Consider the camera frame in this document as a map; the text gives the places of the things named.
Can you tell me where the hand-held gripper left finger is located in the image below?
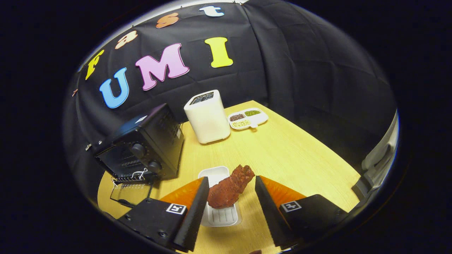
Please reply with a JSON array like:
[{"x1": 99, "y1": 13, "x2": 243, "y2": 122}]
[{"x1": 117, "y1": 176, "x2": 210, "y2": 253}]

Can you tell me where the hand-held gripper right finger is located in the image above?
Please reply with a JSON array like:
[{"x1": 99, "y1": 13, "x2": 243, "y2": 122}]
[{"x1": 255, "y1": 175, "x2": 349, "y2": 248}]

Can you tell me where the reddish brown meat piece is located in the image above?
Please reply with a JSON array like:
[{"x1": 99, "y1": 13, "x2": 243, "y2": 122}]
[{"x1": 207, "y1": 164, "x2": 255, "y2": 209}]

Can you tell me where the black toaster oven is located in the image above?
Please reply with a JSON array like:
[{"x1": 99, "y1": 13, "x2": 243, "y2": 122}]
[{"x1": 93, "y1": 103, "x2": 185, "y2": 208}]

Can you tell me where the white pop-up toaster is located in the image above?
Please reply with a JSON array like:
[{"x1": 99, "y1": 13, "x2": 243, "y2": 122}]
[{"x1": 184, "y1": 90, "x2": 231, "y2": 144}]

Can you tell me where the white ribbed tray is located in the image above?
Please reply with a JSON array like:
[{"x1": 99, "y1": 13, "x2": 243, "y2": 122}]
[{"x1": 198, "y1": 166, "x2": 243, "y2": 227}]

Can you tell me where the white divided bean dish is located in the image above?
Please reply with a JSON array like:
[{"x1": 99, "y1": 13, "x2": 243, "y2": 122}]
[{"x1": 227, "y1": 108, "x2": 269, "y2": 131}]

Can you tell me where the black backdrop cloth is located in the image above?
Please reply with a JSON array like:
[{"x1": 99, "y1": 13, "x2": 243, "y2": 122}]
[{"x1": 63, "y1": 0, "x2": 398, "y2": 198}]

